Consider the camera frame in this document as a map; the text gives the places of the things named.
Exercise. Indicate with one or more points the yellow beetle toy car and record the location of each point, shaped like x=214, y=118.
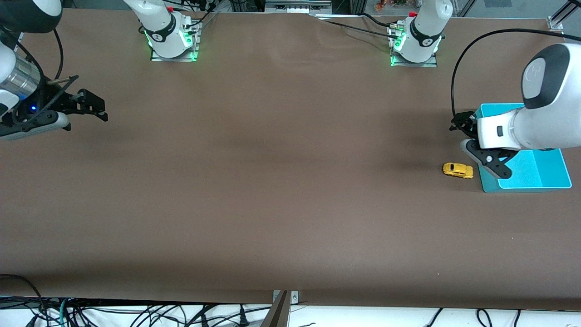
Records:
x=457, y=170

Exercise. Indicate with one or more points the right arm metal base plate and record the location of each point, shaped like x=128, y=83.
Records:
x=196, y=50

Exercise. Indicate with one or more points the aluminium corner profile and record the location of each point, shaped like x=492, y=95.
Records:
x=556, y=20

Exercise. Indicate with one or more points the small metal table bracket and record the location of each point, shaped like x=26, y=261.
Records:
x=294, y=297

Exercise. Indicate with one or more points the turquoise plastic bin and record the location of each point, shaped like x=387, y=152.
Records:
x=535, y=175

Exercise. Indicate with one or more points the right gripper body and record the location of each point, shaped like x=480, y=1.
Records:
x=51, y=101

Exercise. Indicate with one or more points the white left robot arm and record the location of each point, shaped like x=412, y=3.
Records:
x=544, y=127

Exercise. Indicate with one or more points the grey power strip box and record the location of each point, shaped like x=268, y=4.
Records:
x=297, y=5

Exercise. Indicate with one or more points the colourful background objects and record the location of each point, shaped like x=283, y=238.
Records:
x=390, y=4

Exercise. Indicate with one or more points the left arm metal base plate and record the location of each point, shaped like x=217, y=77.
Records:
x=417, y=64

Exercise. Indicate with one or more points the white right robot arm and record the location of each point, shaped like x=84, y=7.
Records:
x=163, y=27

